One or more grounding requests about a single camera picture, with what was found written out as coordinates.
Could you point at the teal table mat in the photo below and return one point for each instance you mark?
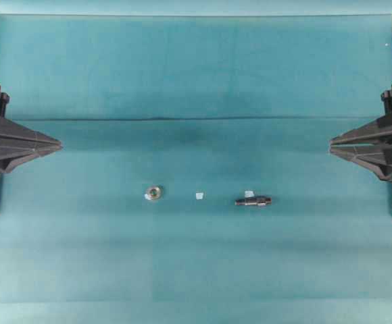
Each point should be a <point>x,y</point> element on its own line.
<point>212,105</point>

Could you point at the dark metal threaded shaft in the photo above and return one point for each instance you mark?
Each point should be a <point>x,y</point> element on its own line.
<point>254,201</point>

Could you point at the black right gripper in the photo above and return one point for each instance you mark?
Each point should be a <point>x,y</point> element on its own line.
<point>375,158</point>

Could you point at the white tape marker near shaft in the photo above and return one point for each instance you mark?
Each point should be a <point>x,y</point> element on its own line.
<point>249,193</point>

